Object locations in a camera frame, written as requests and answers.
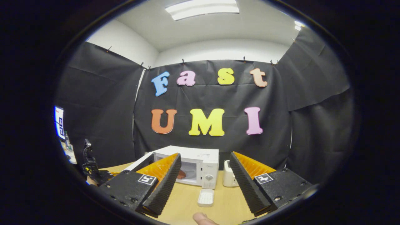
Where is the large ceiling light panel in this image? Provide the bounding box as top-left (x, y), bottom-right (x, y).
top-left (165, 0), bottom-right (240, 22)

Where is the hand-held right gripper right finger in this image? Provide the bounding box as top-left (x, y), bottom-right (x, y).
top-left (229, 151), bottom-right (314, 217)

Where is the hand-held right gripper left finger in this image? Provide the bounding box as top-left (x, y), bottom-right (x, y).
top-left (97, 152), bottom-right (183, 218)

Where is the white toaster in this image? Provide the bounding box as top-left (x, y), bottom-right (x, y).
top-left (223, 160), bottom-right (240, 188)

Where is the white microwave oven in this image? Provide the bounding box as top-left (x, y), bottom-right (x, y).
top-left (123, 145), bottom-right (220, 190)

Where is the white printed board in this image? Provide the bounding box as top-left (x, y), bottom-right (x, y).
top-left (54, 106), bottom-right (78, 165)

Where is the white rectangular dish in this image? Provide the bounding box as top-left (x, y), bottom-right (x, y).
top-left (197, 188), bottom-right (215, 208)

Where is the black backdrop cloth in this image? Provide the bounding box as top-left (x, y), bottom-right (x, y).
top-left (54, 27), bottom-right (355, 185)

